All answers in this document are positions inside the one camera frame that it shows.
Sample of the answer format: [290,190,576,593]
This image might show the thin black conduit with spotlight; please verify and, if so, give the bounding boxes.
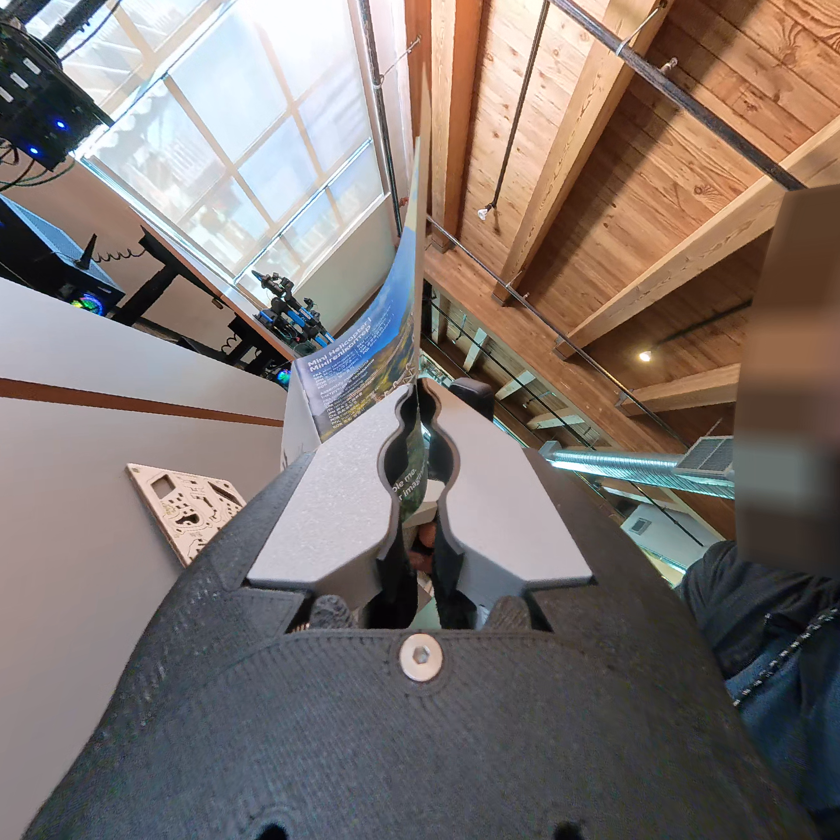
[477,0,551,219]

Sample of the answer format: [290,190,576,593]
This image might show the speckled jacket drawstring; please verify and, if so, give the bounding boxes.
[731,605,840,708]

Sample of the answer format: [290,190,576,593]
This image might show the person's right hand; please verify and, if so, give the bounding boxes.
[411,521,439,576]

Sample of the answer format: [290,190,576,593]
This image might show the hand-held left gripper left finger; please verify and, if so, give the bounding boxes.
[246,384,421,627]

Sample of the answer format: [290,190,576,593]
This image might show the white desk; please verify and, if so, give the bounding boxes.
[0,390,287,840]
[0,276,293,429]

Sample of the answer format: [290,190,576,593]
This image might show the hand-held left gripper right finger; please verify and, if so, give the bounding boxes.
[420,379,596,631]

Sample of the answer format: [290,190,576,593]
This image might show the laser-cut wooden puzzle sheet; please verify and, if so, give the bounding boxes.
[125,462,248,567]

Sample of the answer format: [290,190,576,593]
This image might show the person's blue jeans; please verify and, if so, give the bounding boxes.
[724,630,840,840]

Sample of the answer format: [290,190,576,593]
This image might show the black desk frame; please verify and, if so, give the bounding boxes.
[110,225,293,378]

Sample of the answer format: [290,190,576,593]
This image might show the metal vent grille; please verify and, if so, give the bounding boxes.
[676,436,735,475]

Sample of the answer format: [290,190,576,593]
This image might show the black ceiling pipe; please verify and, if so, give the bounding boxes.
[550,0,807,193]

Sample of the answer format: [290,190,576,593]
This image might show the large grid window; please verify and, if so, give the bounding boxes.
[79,0,403,315]

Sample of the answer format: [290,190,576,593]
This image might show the person in dark jacket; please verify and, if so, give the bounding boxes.
[675,538,840,700]

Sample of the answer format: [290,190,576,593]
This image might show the colourful printed packaging card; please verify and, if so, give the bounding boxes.
[281,62,435,529]

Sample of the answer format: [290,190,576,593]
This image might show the black equipment box with lights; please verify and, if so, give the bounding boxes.
[0,18,114,173]

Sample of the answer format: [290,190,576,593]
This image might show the computer tower with rainbow fans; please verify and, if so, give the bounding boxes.
[0,196,127,317]

